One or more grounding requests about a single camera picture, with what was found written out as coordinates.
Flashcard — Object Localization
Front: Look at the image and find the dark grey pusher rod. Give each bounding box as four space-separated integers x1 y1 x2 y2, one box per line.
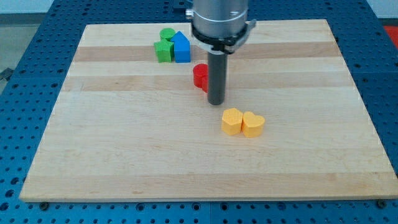
207 53 228 105

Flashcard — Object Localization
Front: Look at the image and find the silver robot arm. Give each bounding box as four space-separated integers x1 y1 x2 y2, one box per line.
185 0 256 105

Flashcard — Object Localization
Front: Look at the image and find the green star block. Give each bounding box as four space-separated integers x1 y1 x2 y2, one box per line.
154 39 174 63

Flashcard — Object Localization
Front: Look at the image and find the yellow hexagon block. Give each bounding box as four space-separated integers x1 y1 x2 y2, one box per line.
221 108 243 136

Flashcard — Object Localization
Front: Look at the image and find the red block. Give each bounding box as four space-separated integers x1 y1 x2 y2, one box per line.
193 63 208 93

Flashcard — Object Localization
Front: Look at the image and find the blue pentagon block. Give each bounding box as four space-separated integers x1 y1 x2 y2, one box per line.
171 31 191 63

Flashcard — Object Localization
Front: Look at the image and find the green cylinder block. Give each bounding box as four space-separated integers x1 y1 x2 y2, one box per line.
159 27 176 41

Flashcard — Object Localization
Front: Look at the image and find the yellow heart block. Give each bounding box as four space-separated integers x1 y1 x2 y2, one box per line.
241 111 266 138

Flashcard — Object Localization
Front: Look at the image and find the wooden board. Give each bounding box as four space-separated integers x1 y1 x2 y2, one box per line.
19 19 397 202

